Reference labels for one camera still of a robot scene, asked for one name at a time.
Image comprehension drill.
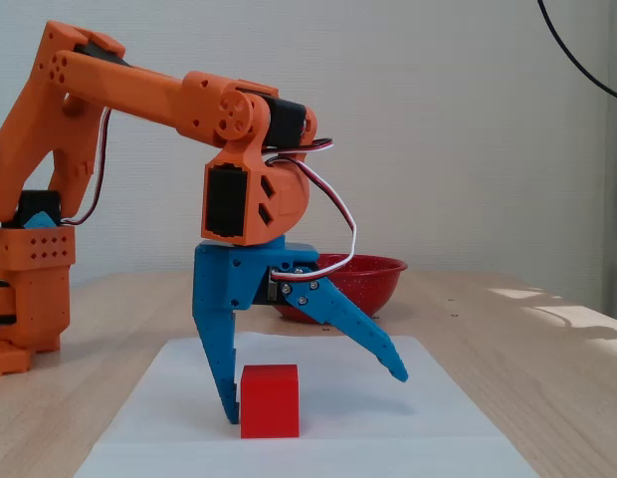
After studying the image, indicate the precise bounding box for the white paper sheet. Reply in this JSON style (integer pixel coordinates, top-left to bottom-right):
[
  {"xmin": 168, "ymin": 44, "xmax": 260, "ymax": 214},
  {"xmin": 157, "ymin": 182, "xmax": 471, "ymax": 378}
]
[{"xmin": 73, "ymin": 331, "xmax": 539, "ymax": 478}]

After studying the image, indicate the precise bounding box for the black hanging cable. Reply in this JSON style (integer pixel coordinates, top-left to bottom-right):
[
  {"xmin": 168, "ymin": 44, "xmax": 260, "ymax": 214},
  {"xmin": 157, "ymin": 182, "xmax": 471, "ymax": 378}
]
[{"xmin": 536, "ymin": 0, "xmax": 617, "ymax": 105}]

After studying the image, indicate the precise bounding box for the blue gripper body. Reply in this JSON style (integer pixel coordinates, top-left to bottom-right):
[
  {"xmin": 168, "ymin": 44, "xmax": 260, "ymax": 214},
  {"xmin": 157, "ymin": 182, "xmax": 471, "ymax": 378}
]
[{"xmin": 192, "ymin": 235, "xmax": 320, "ymax": 316}]

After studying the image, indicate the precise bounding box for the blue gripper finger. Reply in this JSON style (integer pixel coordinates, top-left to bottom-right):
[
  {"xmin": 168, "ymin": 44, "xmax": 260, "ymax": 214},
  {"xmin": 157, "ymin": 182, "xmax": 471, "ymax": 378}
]
[
  {"xmin": 192, "ymin": 309, "xmax": 241, "ymax": 425},
  {"xmin": 282, "ymin": 275, "xmax": 410, "ymax": 384}
]

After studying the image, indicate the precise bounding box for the red cube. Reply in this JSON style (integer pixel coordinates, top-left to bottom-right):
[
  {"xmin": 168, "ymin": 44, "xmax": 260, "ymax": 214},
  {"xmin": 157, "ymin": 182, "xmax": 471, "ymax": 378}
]
[{"xmin": 240, "ymin": 363, "xmax": 301, "ymax": 440}]

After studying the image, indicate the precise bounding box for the white red black servo cable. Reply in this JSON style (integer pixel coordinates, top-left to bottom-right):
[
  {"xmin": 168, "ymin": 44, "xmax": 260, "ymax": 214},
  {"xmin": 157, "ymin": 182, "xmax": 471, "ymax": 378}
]
[
  {"xmin": 261, "ymin": 137, "xmax": 358, "ymax": 281},
  {"xmin": 59, "ymin": 107, "xmax": 113, "ymax": 228}
]

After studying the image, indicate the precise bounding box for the red speckled enamel bowl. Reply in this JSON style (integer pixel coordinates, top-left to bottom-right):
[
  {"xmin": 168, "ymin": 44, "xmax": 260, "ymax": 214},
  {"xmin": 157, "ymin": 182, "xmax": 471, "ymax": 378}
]
[{"xmin": 271, "ymin": 253, "xmax": 409, "ymax": 326}]

